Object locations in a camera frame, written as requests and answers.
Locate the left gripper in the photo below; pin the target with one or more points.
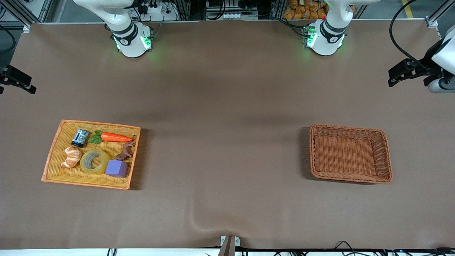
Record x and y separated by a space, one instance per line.
427 63

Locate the yellow packing tape roll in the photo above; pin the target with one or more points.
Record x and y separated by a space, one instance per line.
103 167

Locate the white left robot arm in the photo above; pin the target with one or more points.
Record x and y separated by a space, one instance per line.
325 37

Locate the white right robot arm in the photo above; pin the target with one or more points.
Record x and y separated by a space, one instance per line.
129 39

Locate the blue silver can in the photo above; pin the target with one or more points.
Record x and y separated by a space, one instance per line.
80 138

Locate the toy croissant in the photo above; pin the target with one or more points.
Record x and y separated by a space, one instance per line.
72 157

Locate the orange woven tray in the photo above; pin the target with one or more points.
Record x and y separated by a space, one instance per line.
60 170

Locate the brown wicker basket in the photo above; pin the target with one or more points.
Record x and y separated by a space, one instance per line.
346 154

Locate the orange toy carrot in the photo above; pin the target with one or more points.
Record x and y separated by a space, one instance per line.
115 137

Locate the bin of toy breads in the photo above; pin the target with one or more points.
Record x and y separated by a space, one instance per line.
305 10

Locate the brown toy pretzel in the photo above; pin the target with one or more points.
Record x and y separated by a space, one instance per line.
126 151

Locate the purple foam cube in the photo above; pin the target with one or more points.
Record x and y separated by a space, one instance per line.
116 169

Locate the white power strip with plugs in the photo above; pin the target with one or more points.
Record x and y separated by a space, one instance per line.
160 13

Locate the white empty power strip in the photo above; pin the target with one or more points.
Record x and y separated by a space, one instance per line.
233 16

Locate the aluminium frame profile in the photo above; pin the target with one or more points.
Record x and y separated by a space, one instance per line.
21 14
433 23

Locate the metal table edge bracket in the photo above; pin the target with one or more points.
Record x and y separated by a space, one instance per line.
230 243

